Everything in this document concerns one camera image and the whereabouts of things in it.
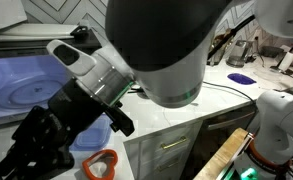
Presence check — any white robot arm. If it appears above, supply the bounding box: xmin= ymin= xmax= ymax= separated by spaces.
xmin=0 ymin=0 xmax=248 ymax=180

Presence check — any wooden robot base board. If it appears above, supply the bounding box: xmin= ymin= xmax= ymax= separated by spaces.
xmin=193 ymin=128 xmax=248 ymax=180

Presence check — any blue plastic container lid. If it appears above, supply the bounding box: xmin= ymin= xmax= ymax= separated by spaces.
xmin=70 ymin=114 xmax=112 ymax=151

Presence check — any black microwave oven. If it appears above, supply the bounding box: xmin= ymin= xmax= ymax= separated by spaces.
xmin=0 ymin=26 xmax=101 ymax=126

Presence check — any glass blender jar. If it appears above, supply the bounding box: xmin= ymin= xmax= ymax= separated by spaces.
xmin=226 ymin=40 xmax=252 ymax=68

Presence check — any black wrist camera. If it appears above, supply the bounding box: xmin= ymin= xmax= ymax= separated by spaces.
xmin=105 ymin=102 xmax=135 ymax=137

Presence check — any paper towel roll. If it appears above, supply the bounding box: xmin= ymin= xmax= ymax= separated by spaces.
xmin=270 ymin=52 xmax=293 ymax=75

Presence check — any brass drawer handle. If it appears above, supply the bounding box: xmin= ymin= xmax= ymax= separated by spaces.
xmin=160 ymin=136 xmax=188 ymax=150

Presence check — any black power cable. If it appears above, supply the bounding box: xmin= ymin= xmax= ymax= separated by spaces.
xmin=202 ymin=80 xmax=256 ymax=103

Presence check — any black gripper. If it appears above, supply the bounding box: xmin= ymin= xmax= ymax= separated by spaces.
xmin=0 ymin=79 xmax=106 ymax=180

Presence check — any purple plastic lid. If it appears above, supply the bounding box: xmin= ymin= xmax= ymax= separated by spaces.
xmin=228 ymin=73 xmax=255 ymax=85

